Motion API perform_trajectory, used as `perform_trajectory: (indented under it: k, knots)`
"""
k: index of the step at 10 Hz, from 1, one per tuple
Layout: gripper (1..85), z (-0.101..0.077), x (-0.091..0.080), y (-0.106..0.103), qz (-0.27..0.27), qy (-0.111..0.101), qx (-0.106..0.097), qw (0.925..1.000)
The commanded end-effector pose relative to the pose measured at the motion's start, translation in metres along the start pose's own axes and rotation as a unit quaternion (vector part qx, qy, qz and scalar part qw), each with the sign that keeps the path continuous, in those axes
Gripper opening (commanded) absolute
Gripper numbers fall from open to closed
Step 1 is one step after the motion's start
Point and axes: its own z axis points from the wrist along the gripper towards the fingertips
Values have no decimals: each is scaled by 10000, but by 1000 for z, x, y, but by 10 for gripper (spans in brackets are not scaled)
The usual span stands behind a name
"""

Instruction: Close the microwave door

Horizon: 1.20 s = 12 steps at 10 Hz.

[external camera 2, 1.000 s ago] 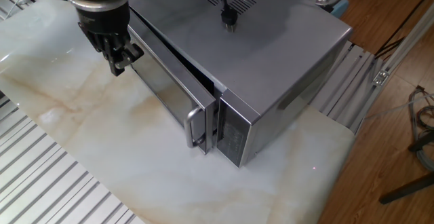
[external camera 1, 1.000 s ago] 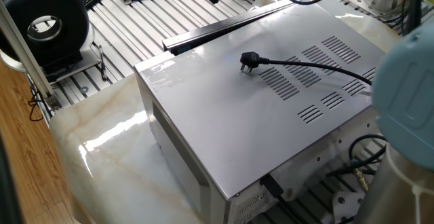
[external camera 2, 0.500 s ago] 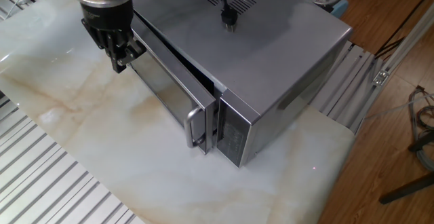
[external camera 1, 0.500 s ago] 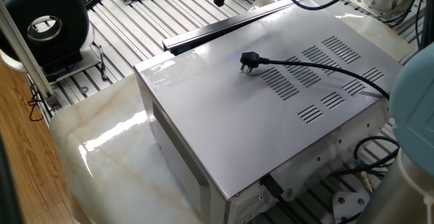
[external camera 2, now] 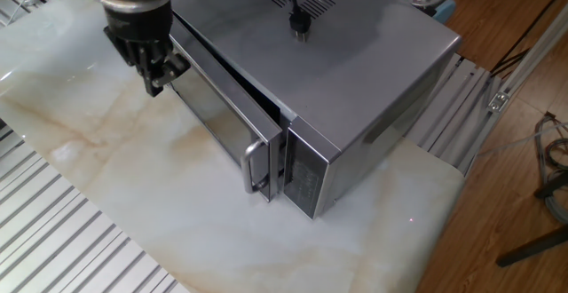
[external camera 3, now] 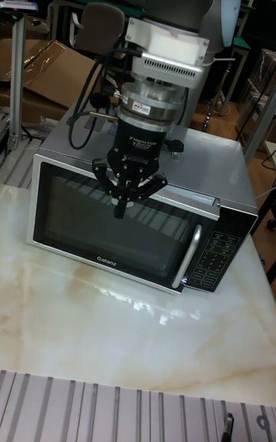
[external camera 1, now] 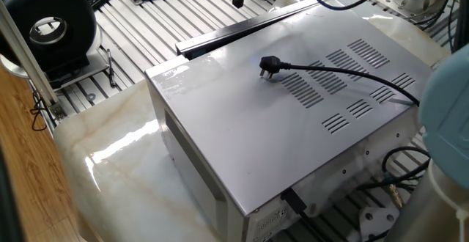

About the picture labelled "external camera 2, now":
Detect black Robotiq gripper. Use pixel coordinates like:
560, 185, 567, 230
103, 0, 192, 98

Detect microwave door with handle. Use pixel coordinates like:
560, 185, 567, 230
166, 15, 285, 203

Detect silver microwave oven body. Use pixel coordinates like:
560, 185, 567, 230
170, 0, 462, 220

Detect white marble pattern mat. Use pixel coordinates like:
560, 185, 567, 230
0, 0, 465, 293

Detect light blue base pad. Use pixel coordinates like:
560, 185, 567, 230
432, 0, 457, 23

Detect dark furniture leg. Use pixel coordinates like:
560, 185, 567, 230
495, 224, 568, 268
534, 170, 568, 200

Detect black microwave power cord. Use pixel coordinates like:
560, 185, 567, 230
286, 0, 312, 44

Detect black floor cables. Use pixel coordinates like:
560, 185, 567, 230
489, 0, 568, 75

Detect aluminium frame profile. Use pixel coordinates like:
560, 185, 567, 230
486, 4, 568, 115

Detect white floor cable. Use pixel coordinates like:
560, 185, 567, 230
477, 122, 568, 159

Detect grey cable bundle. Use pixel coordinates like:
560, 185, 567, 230
534, 113, 568, 226

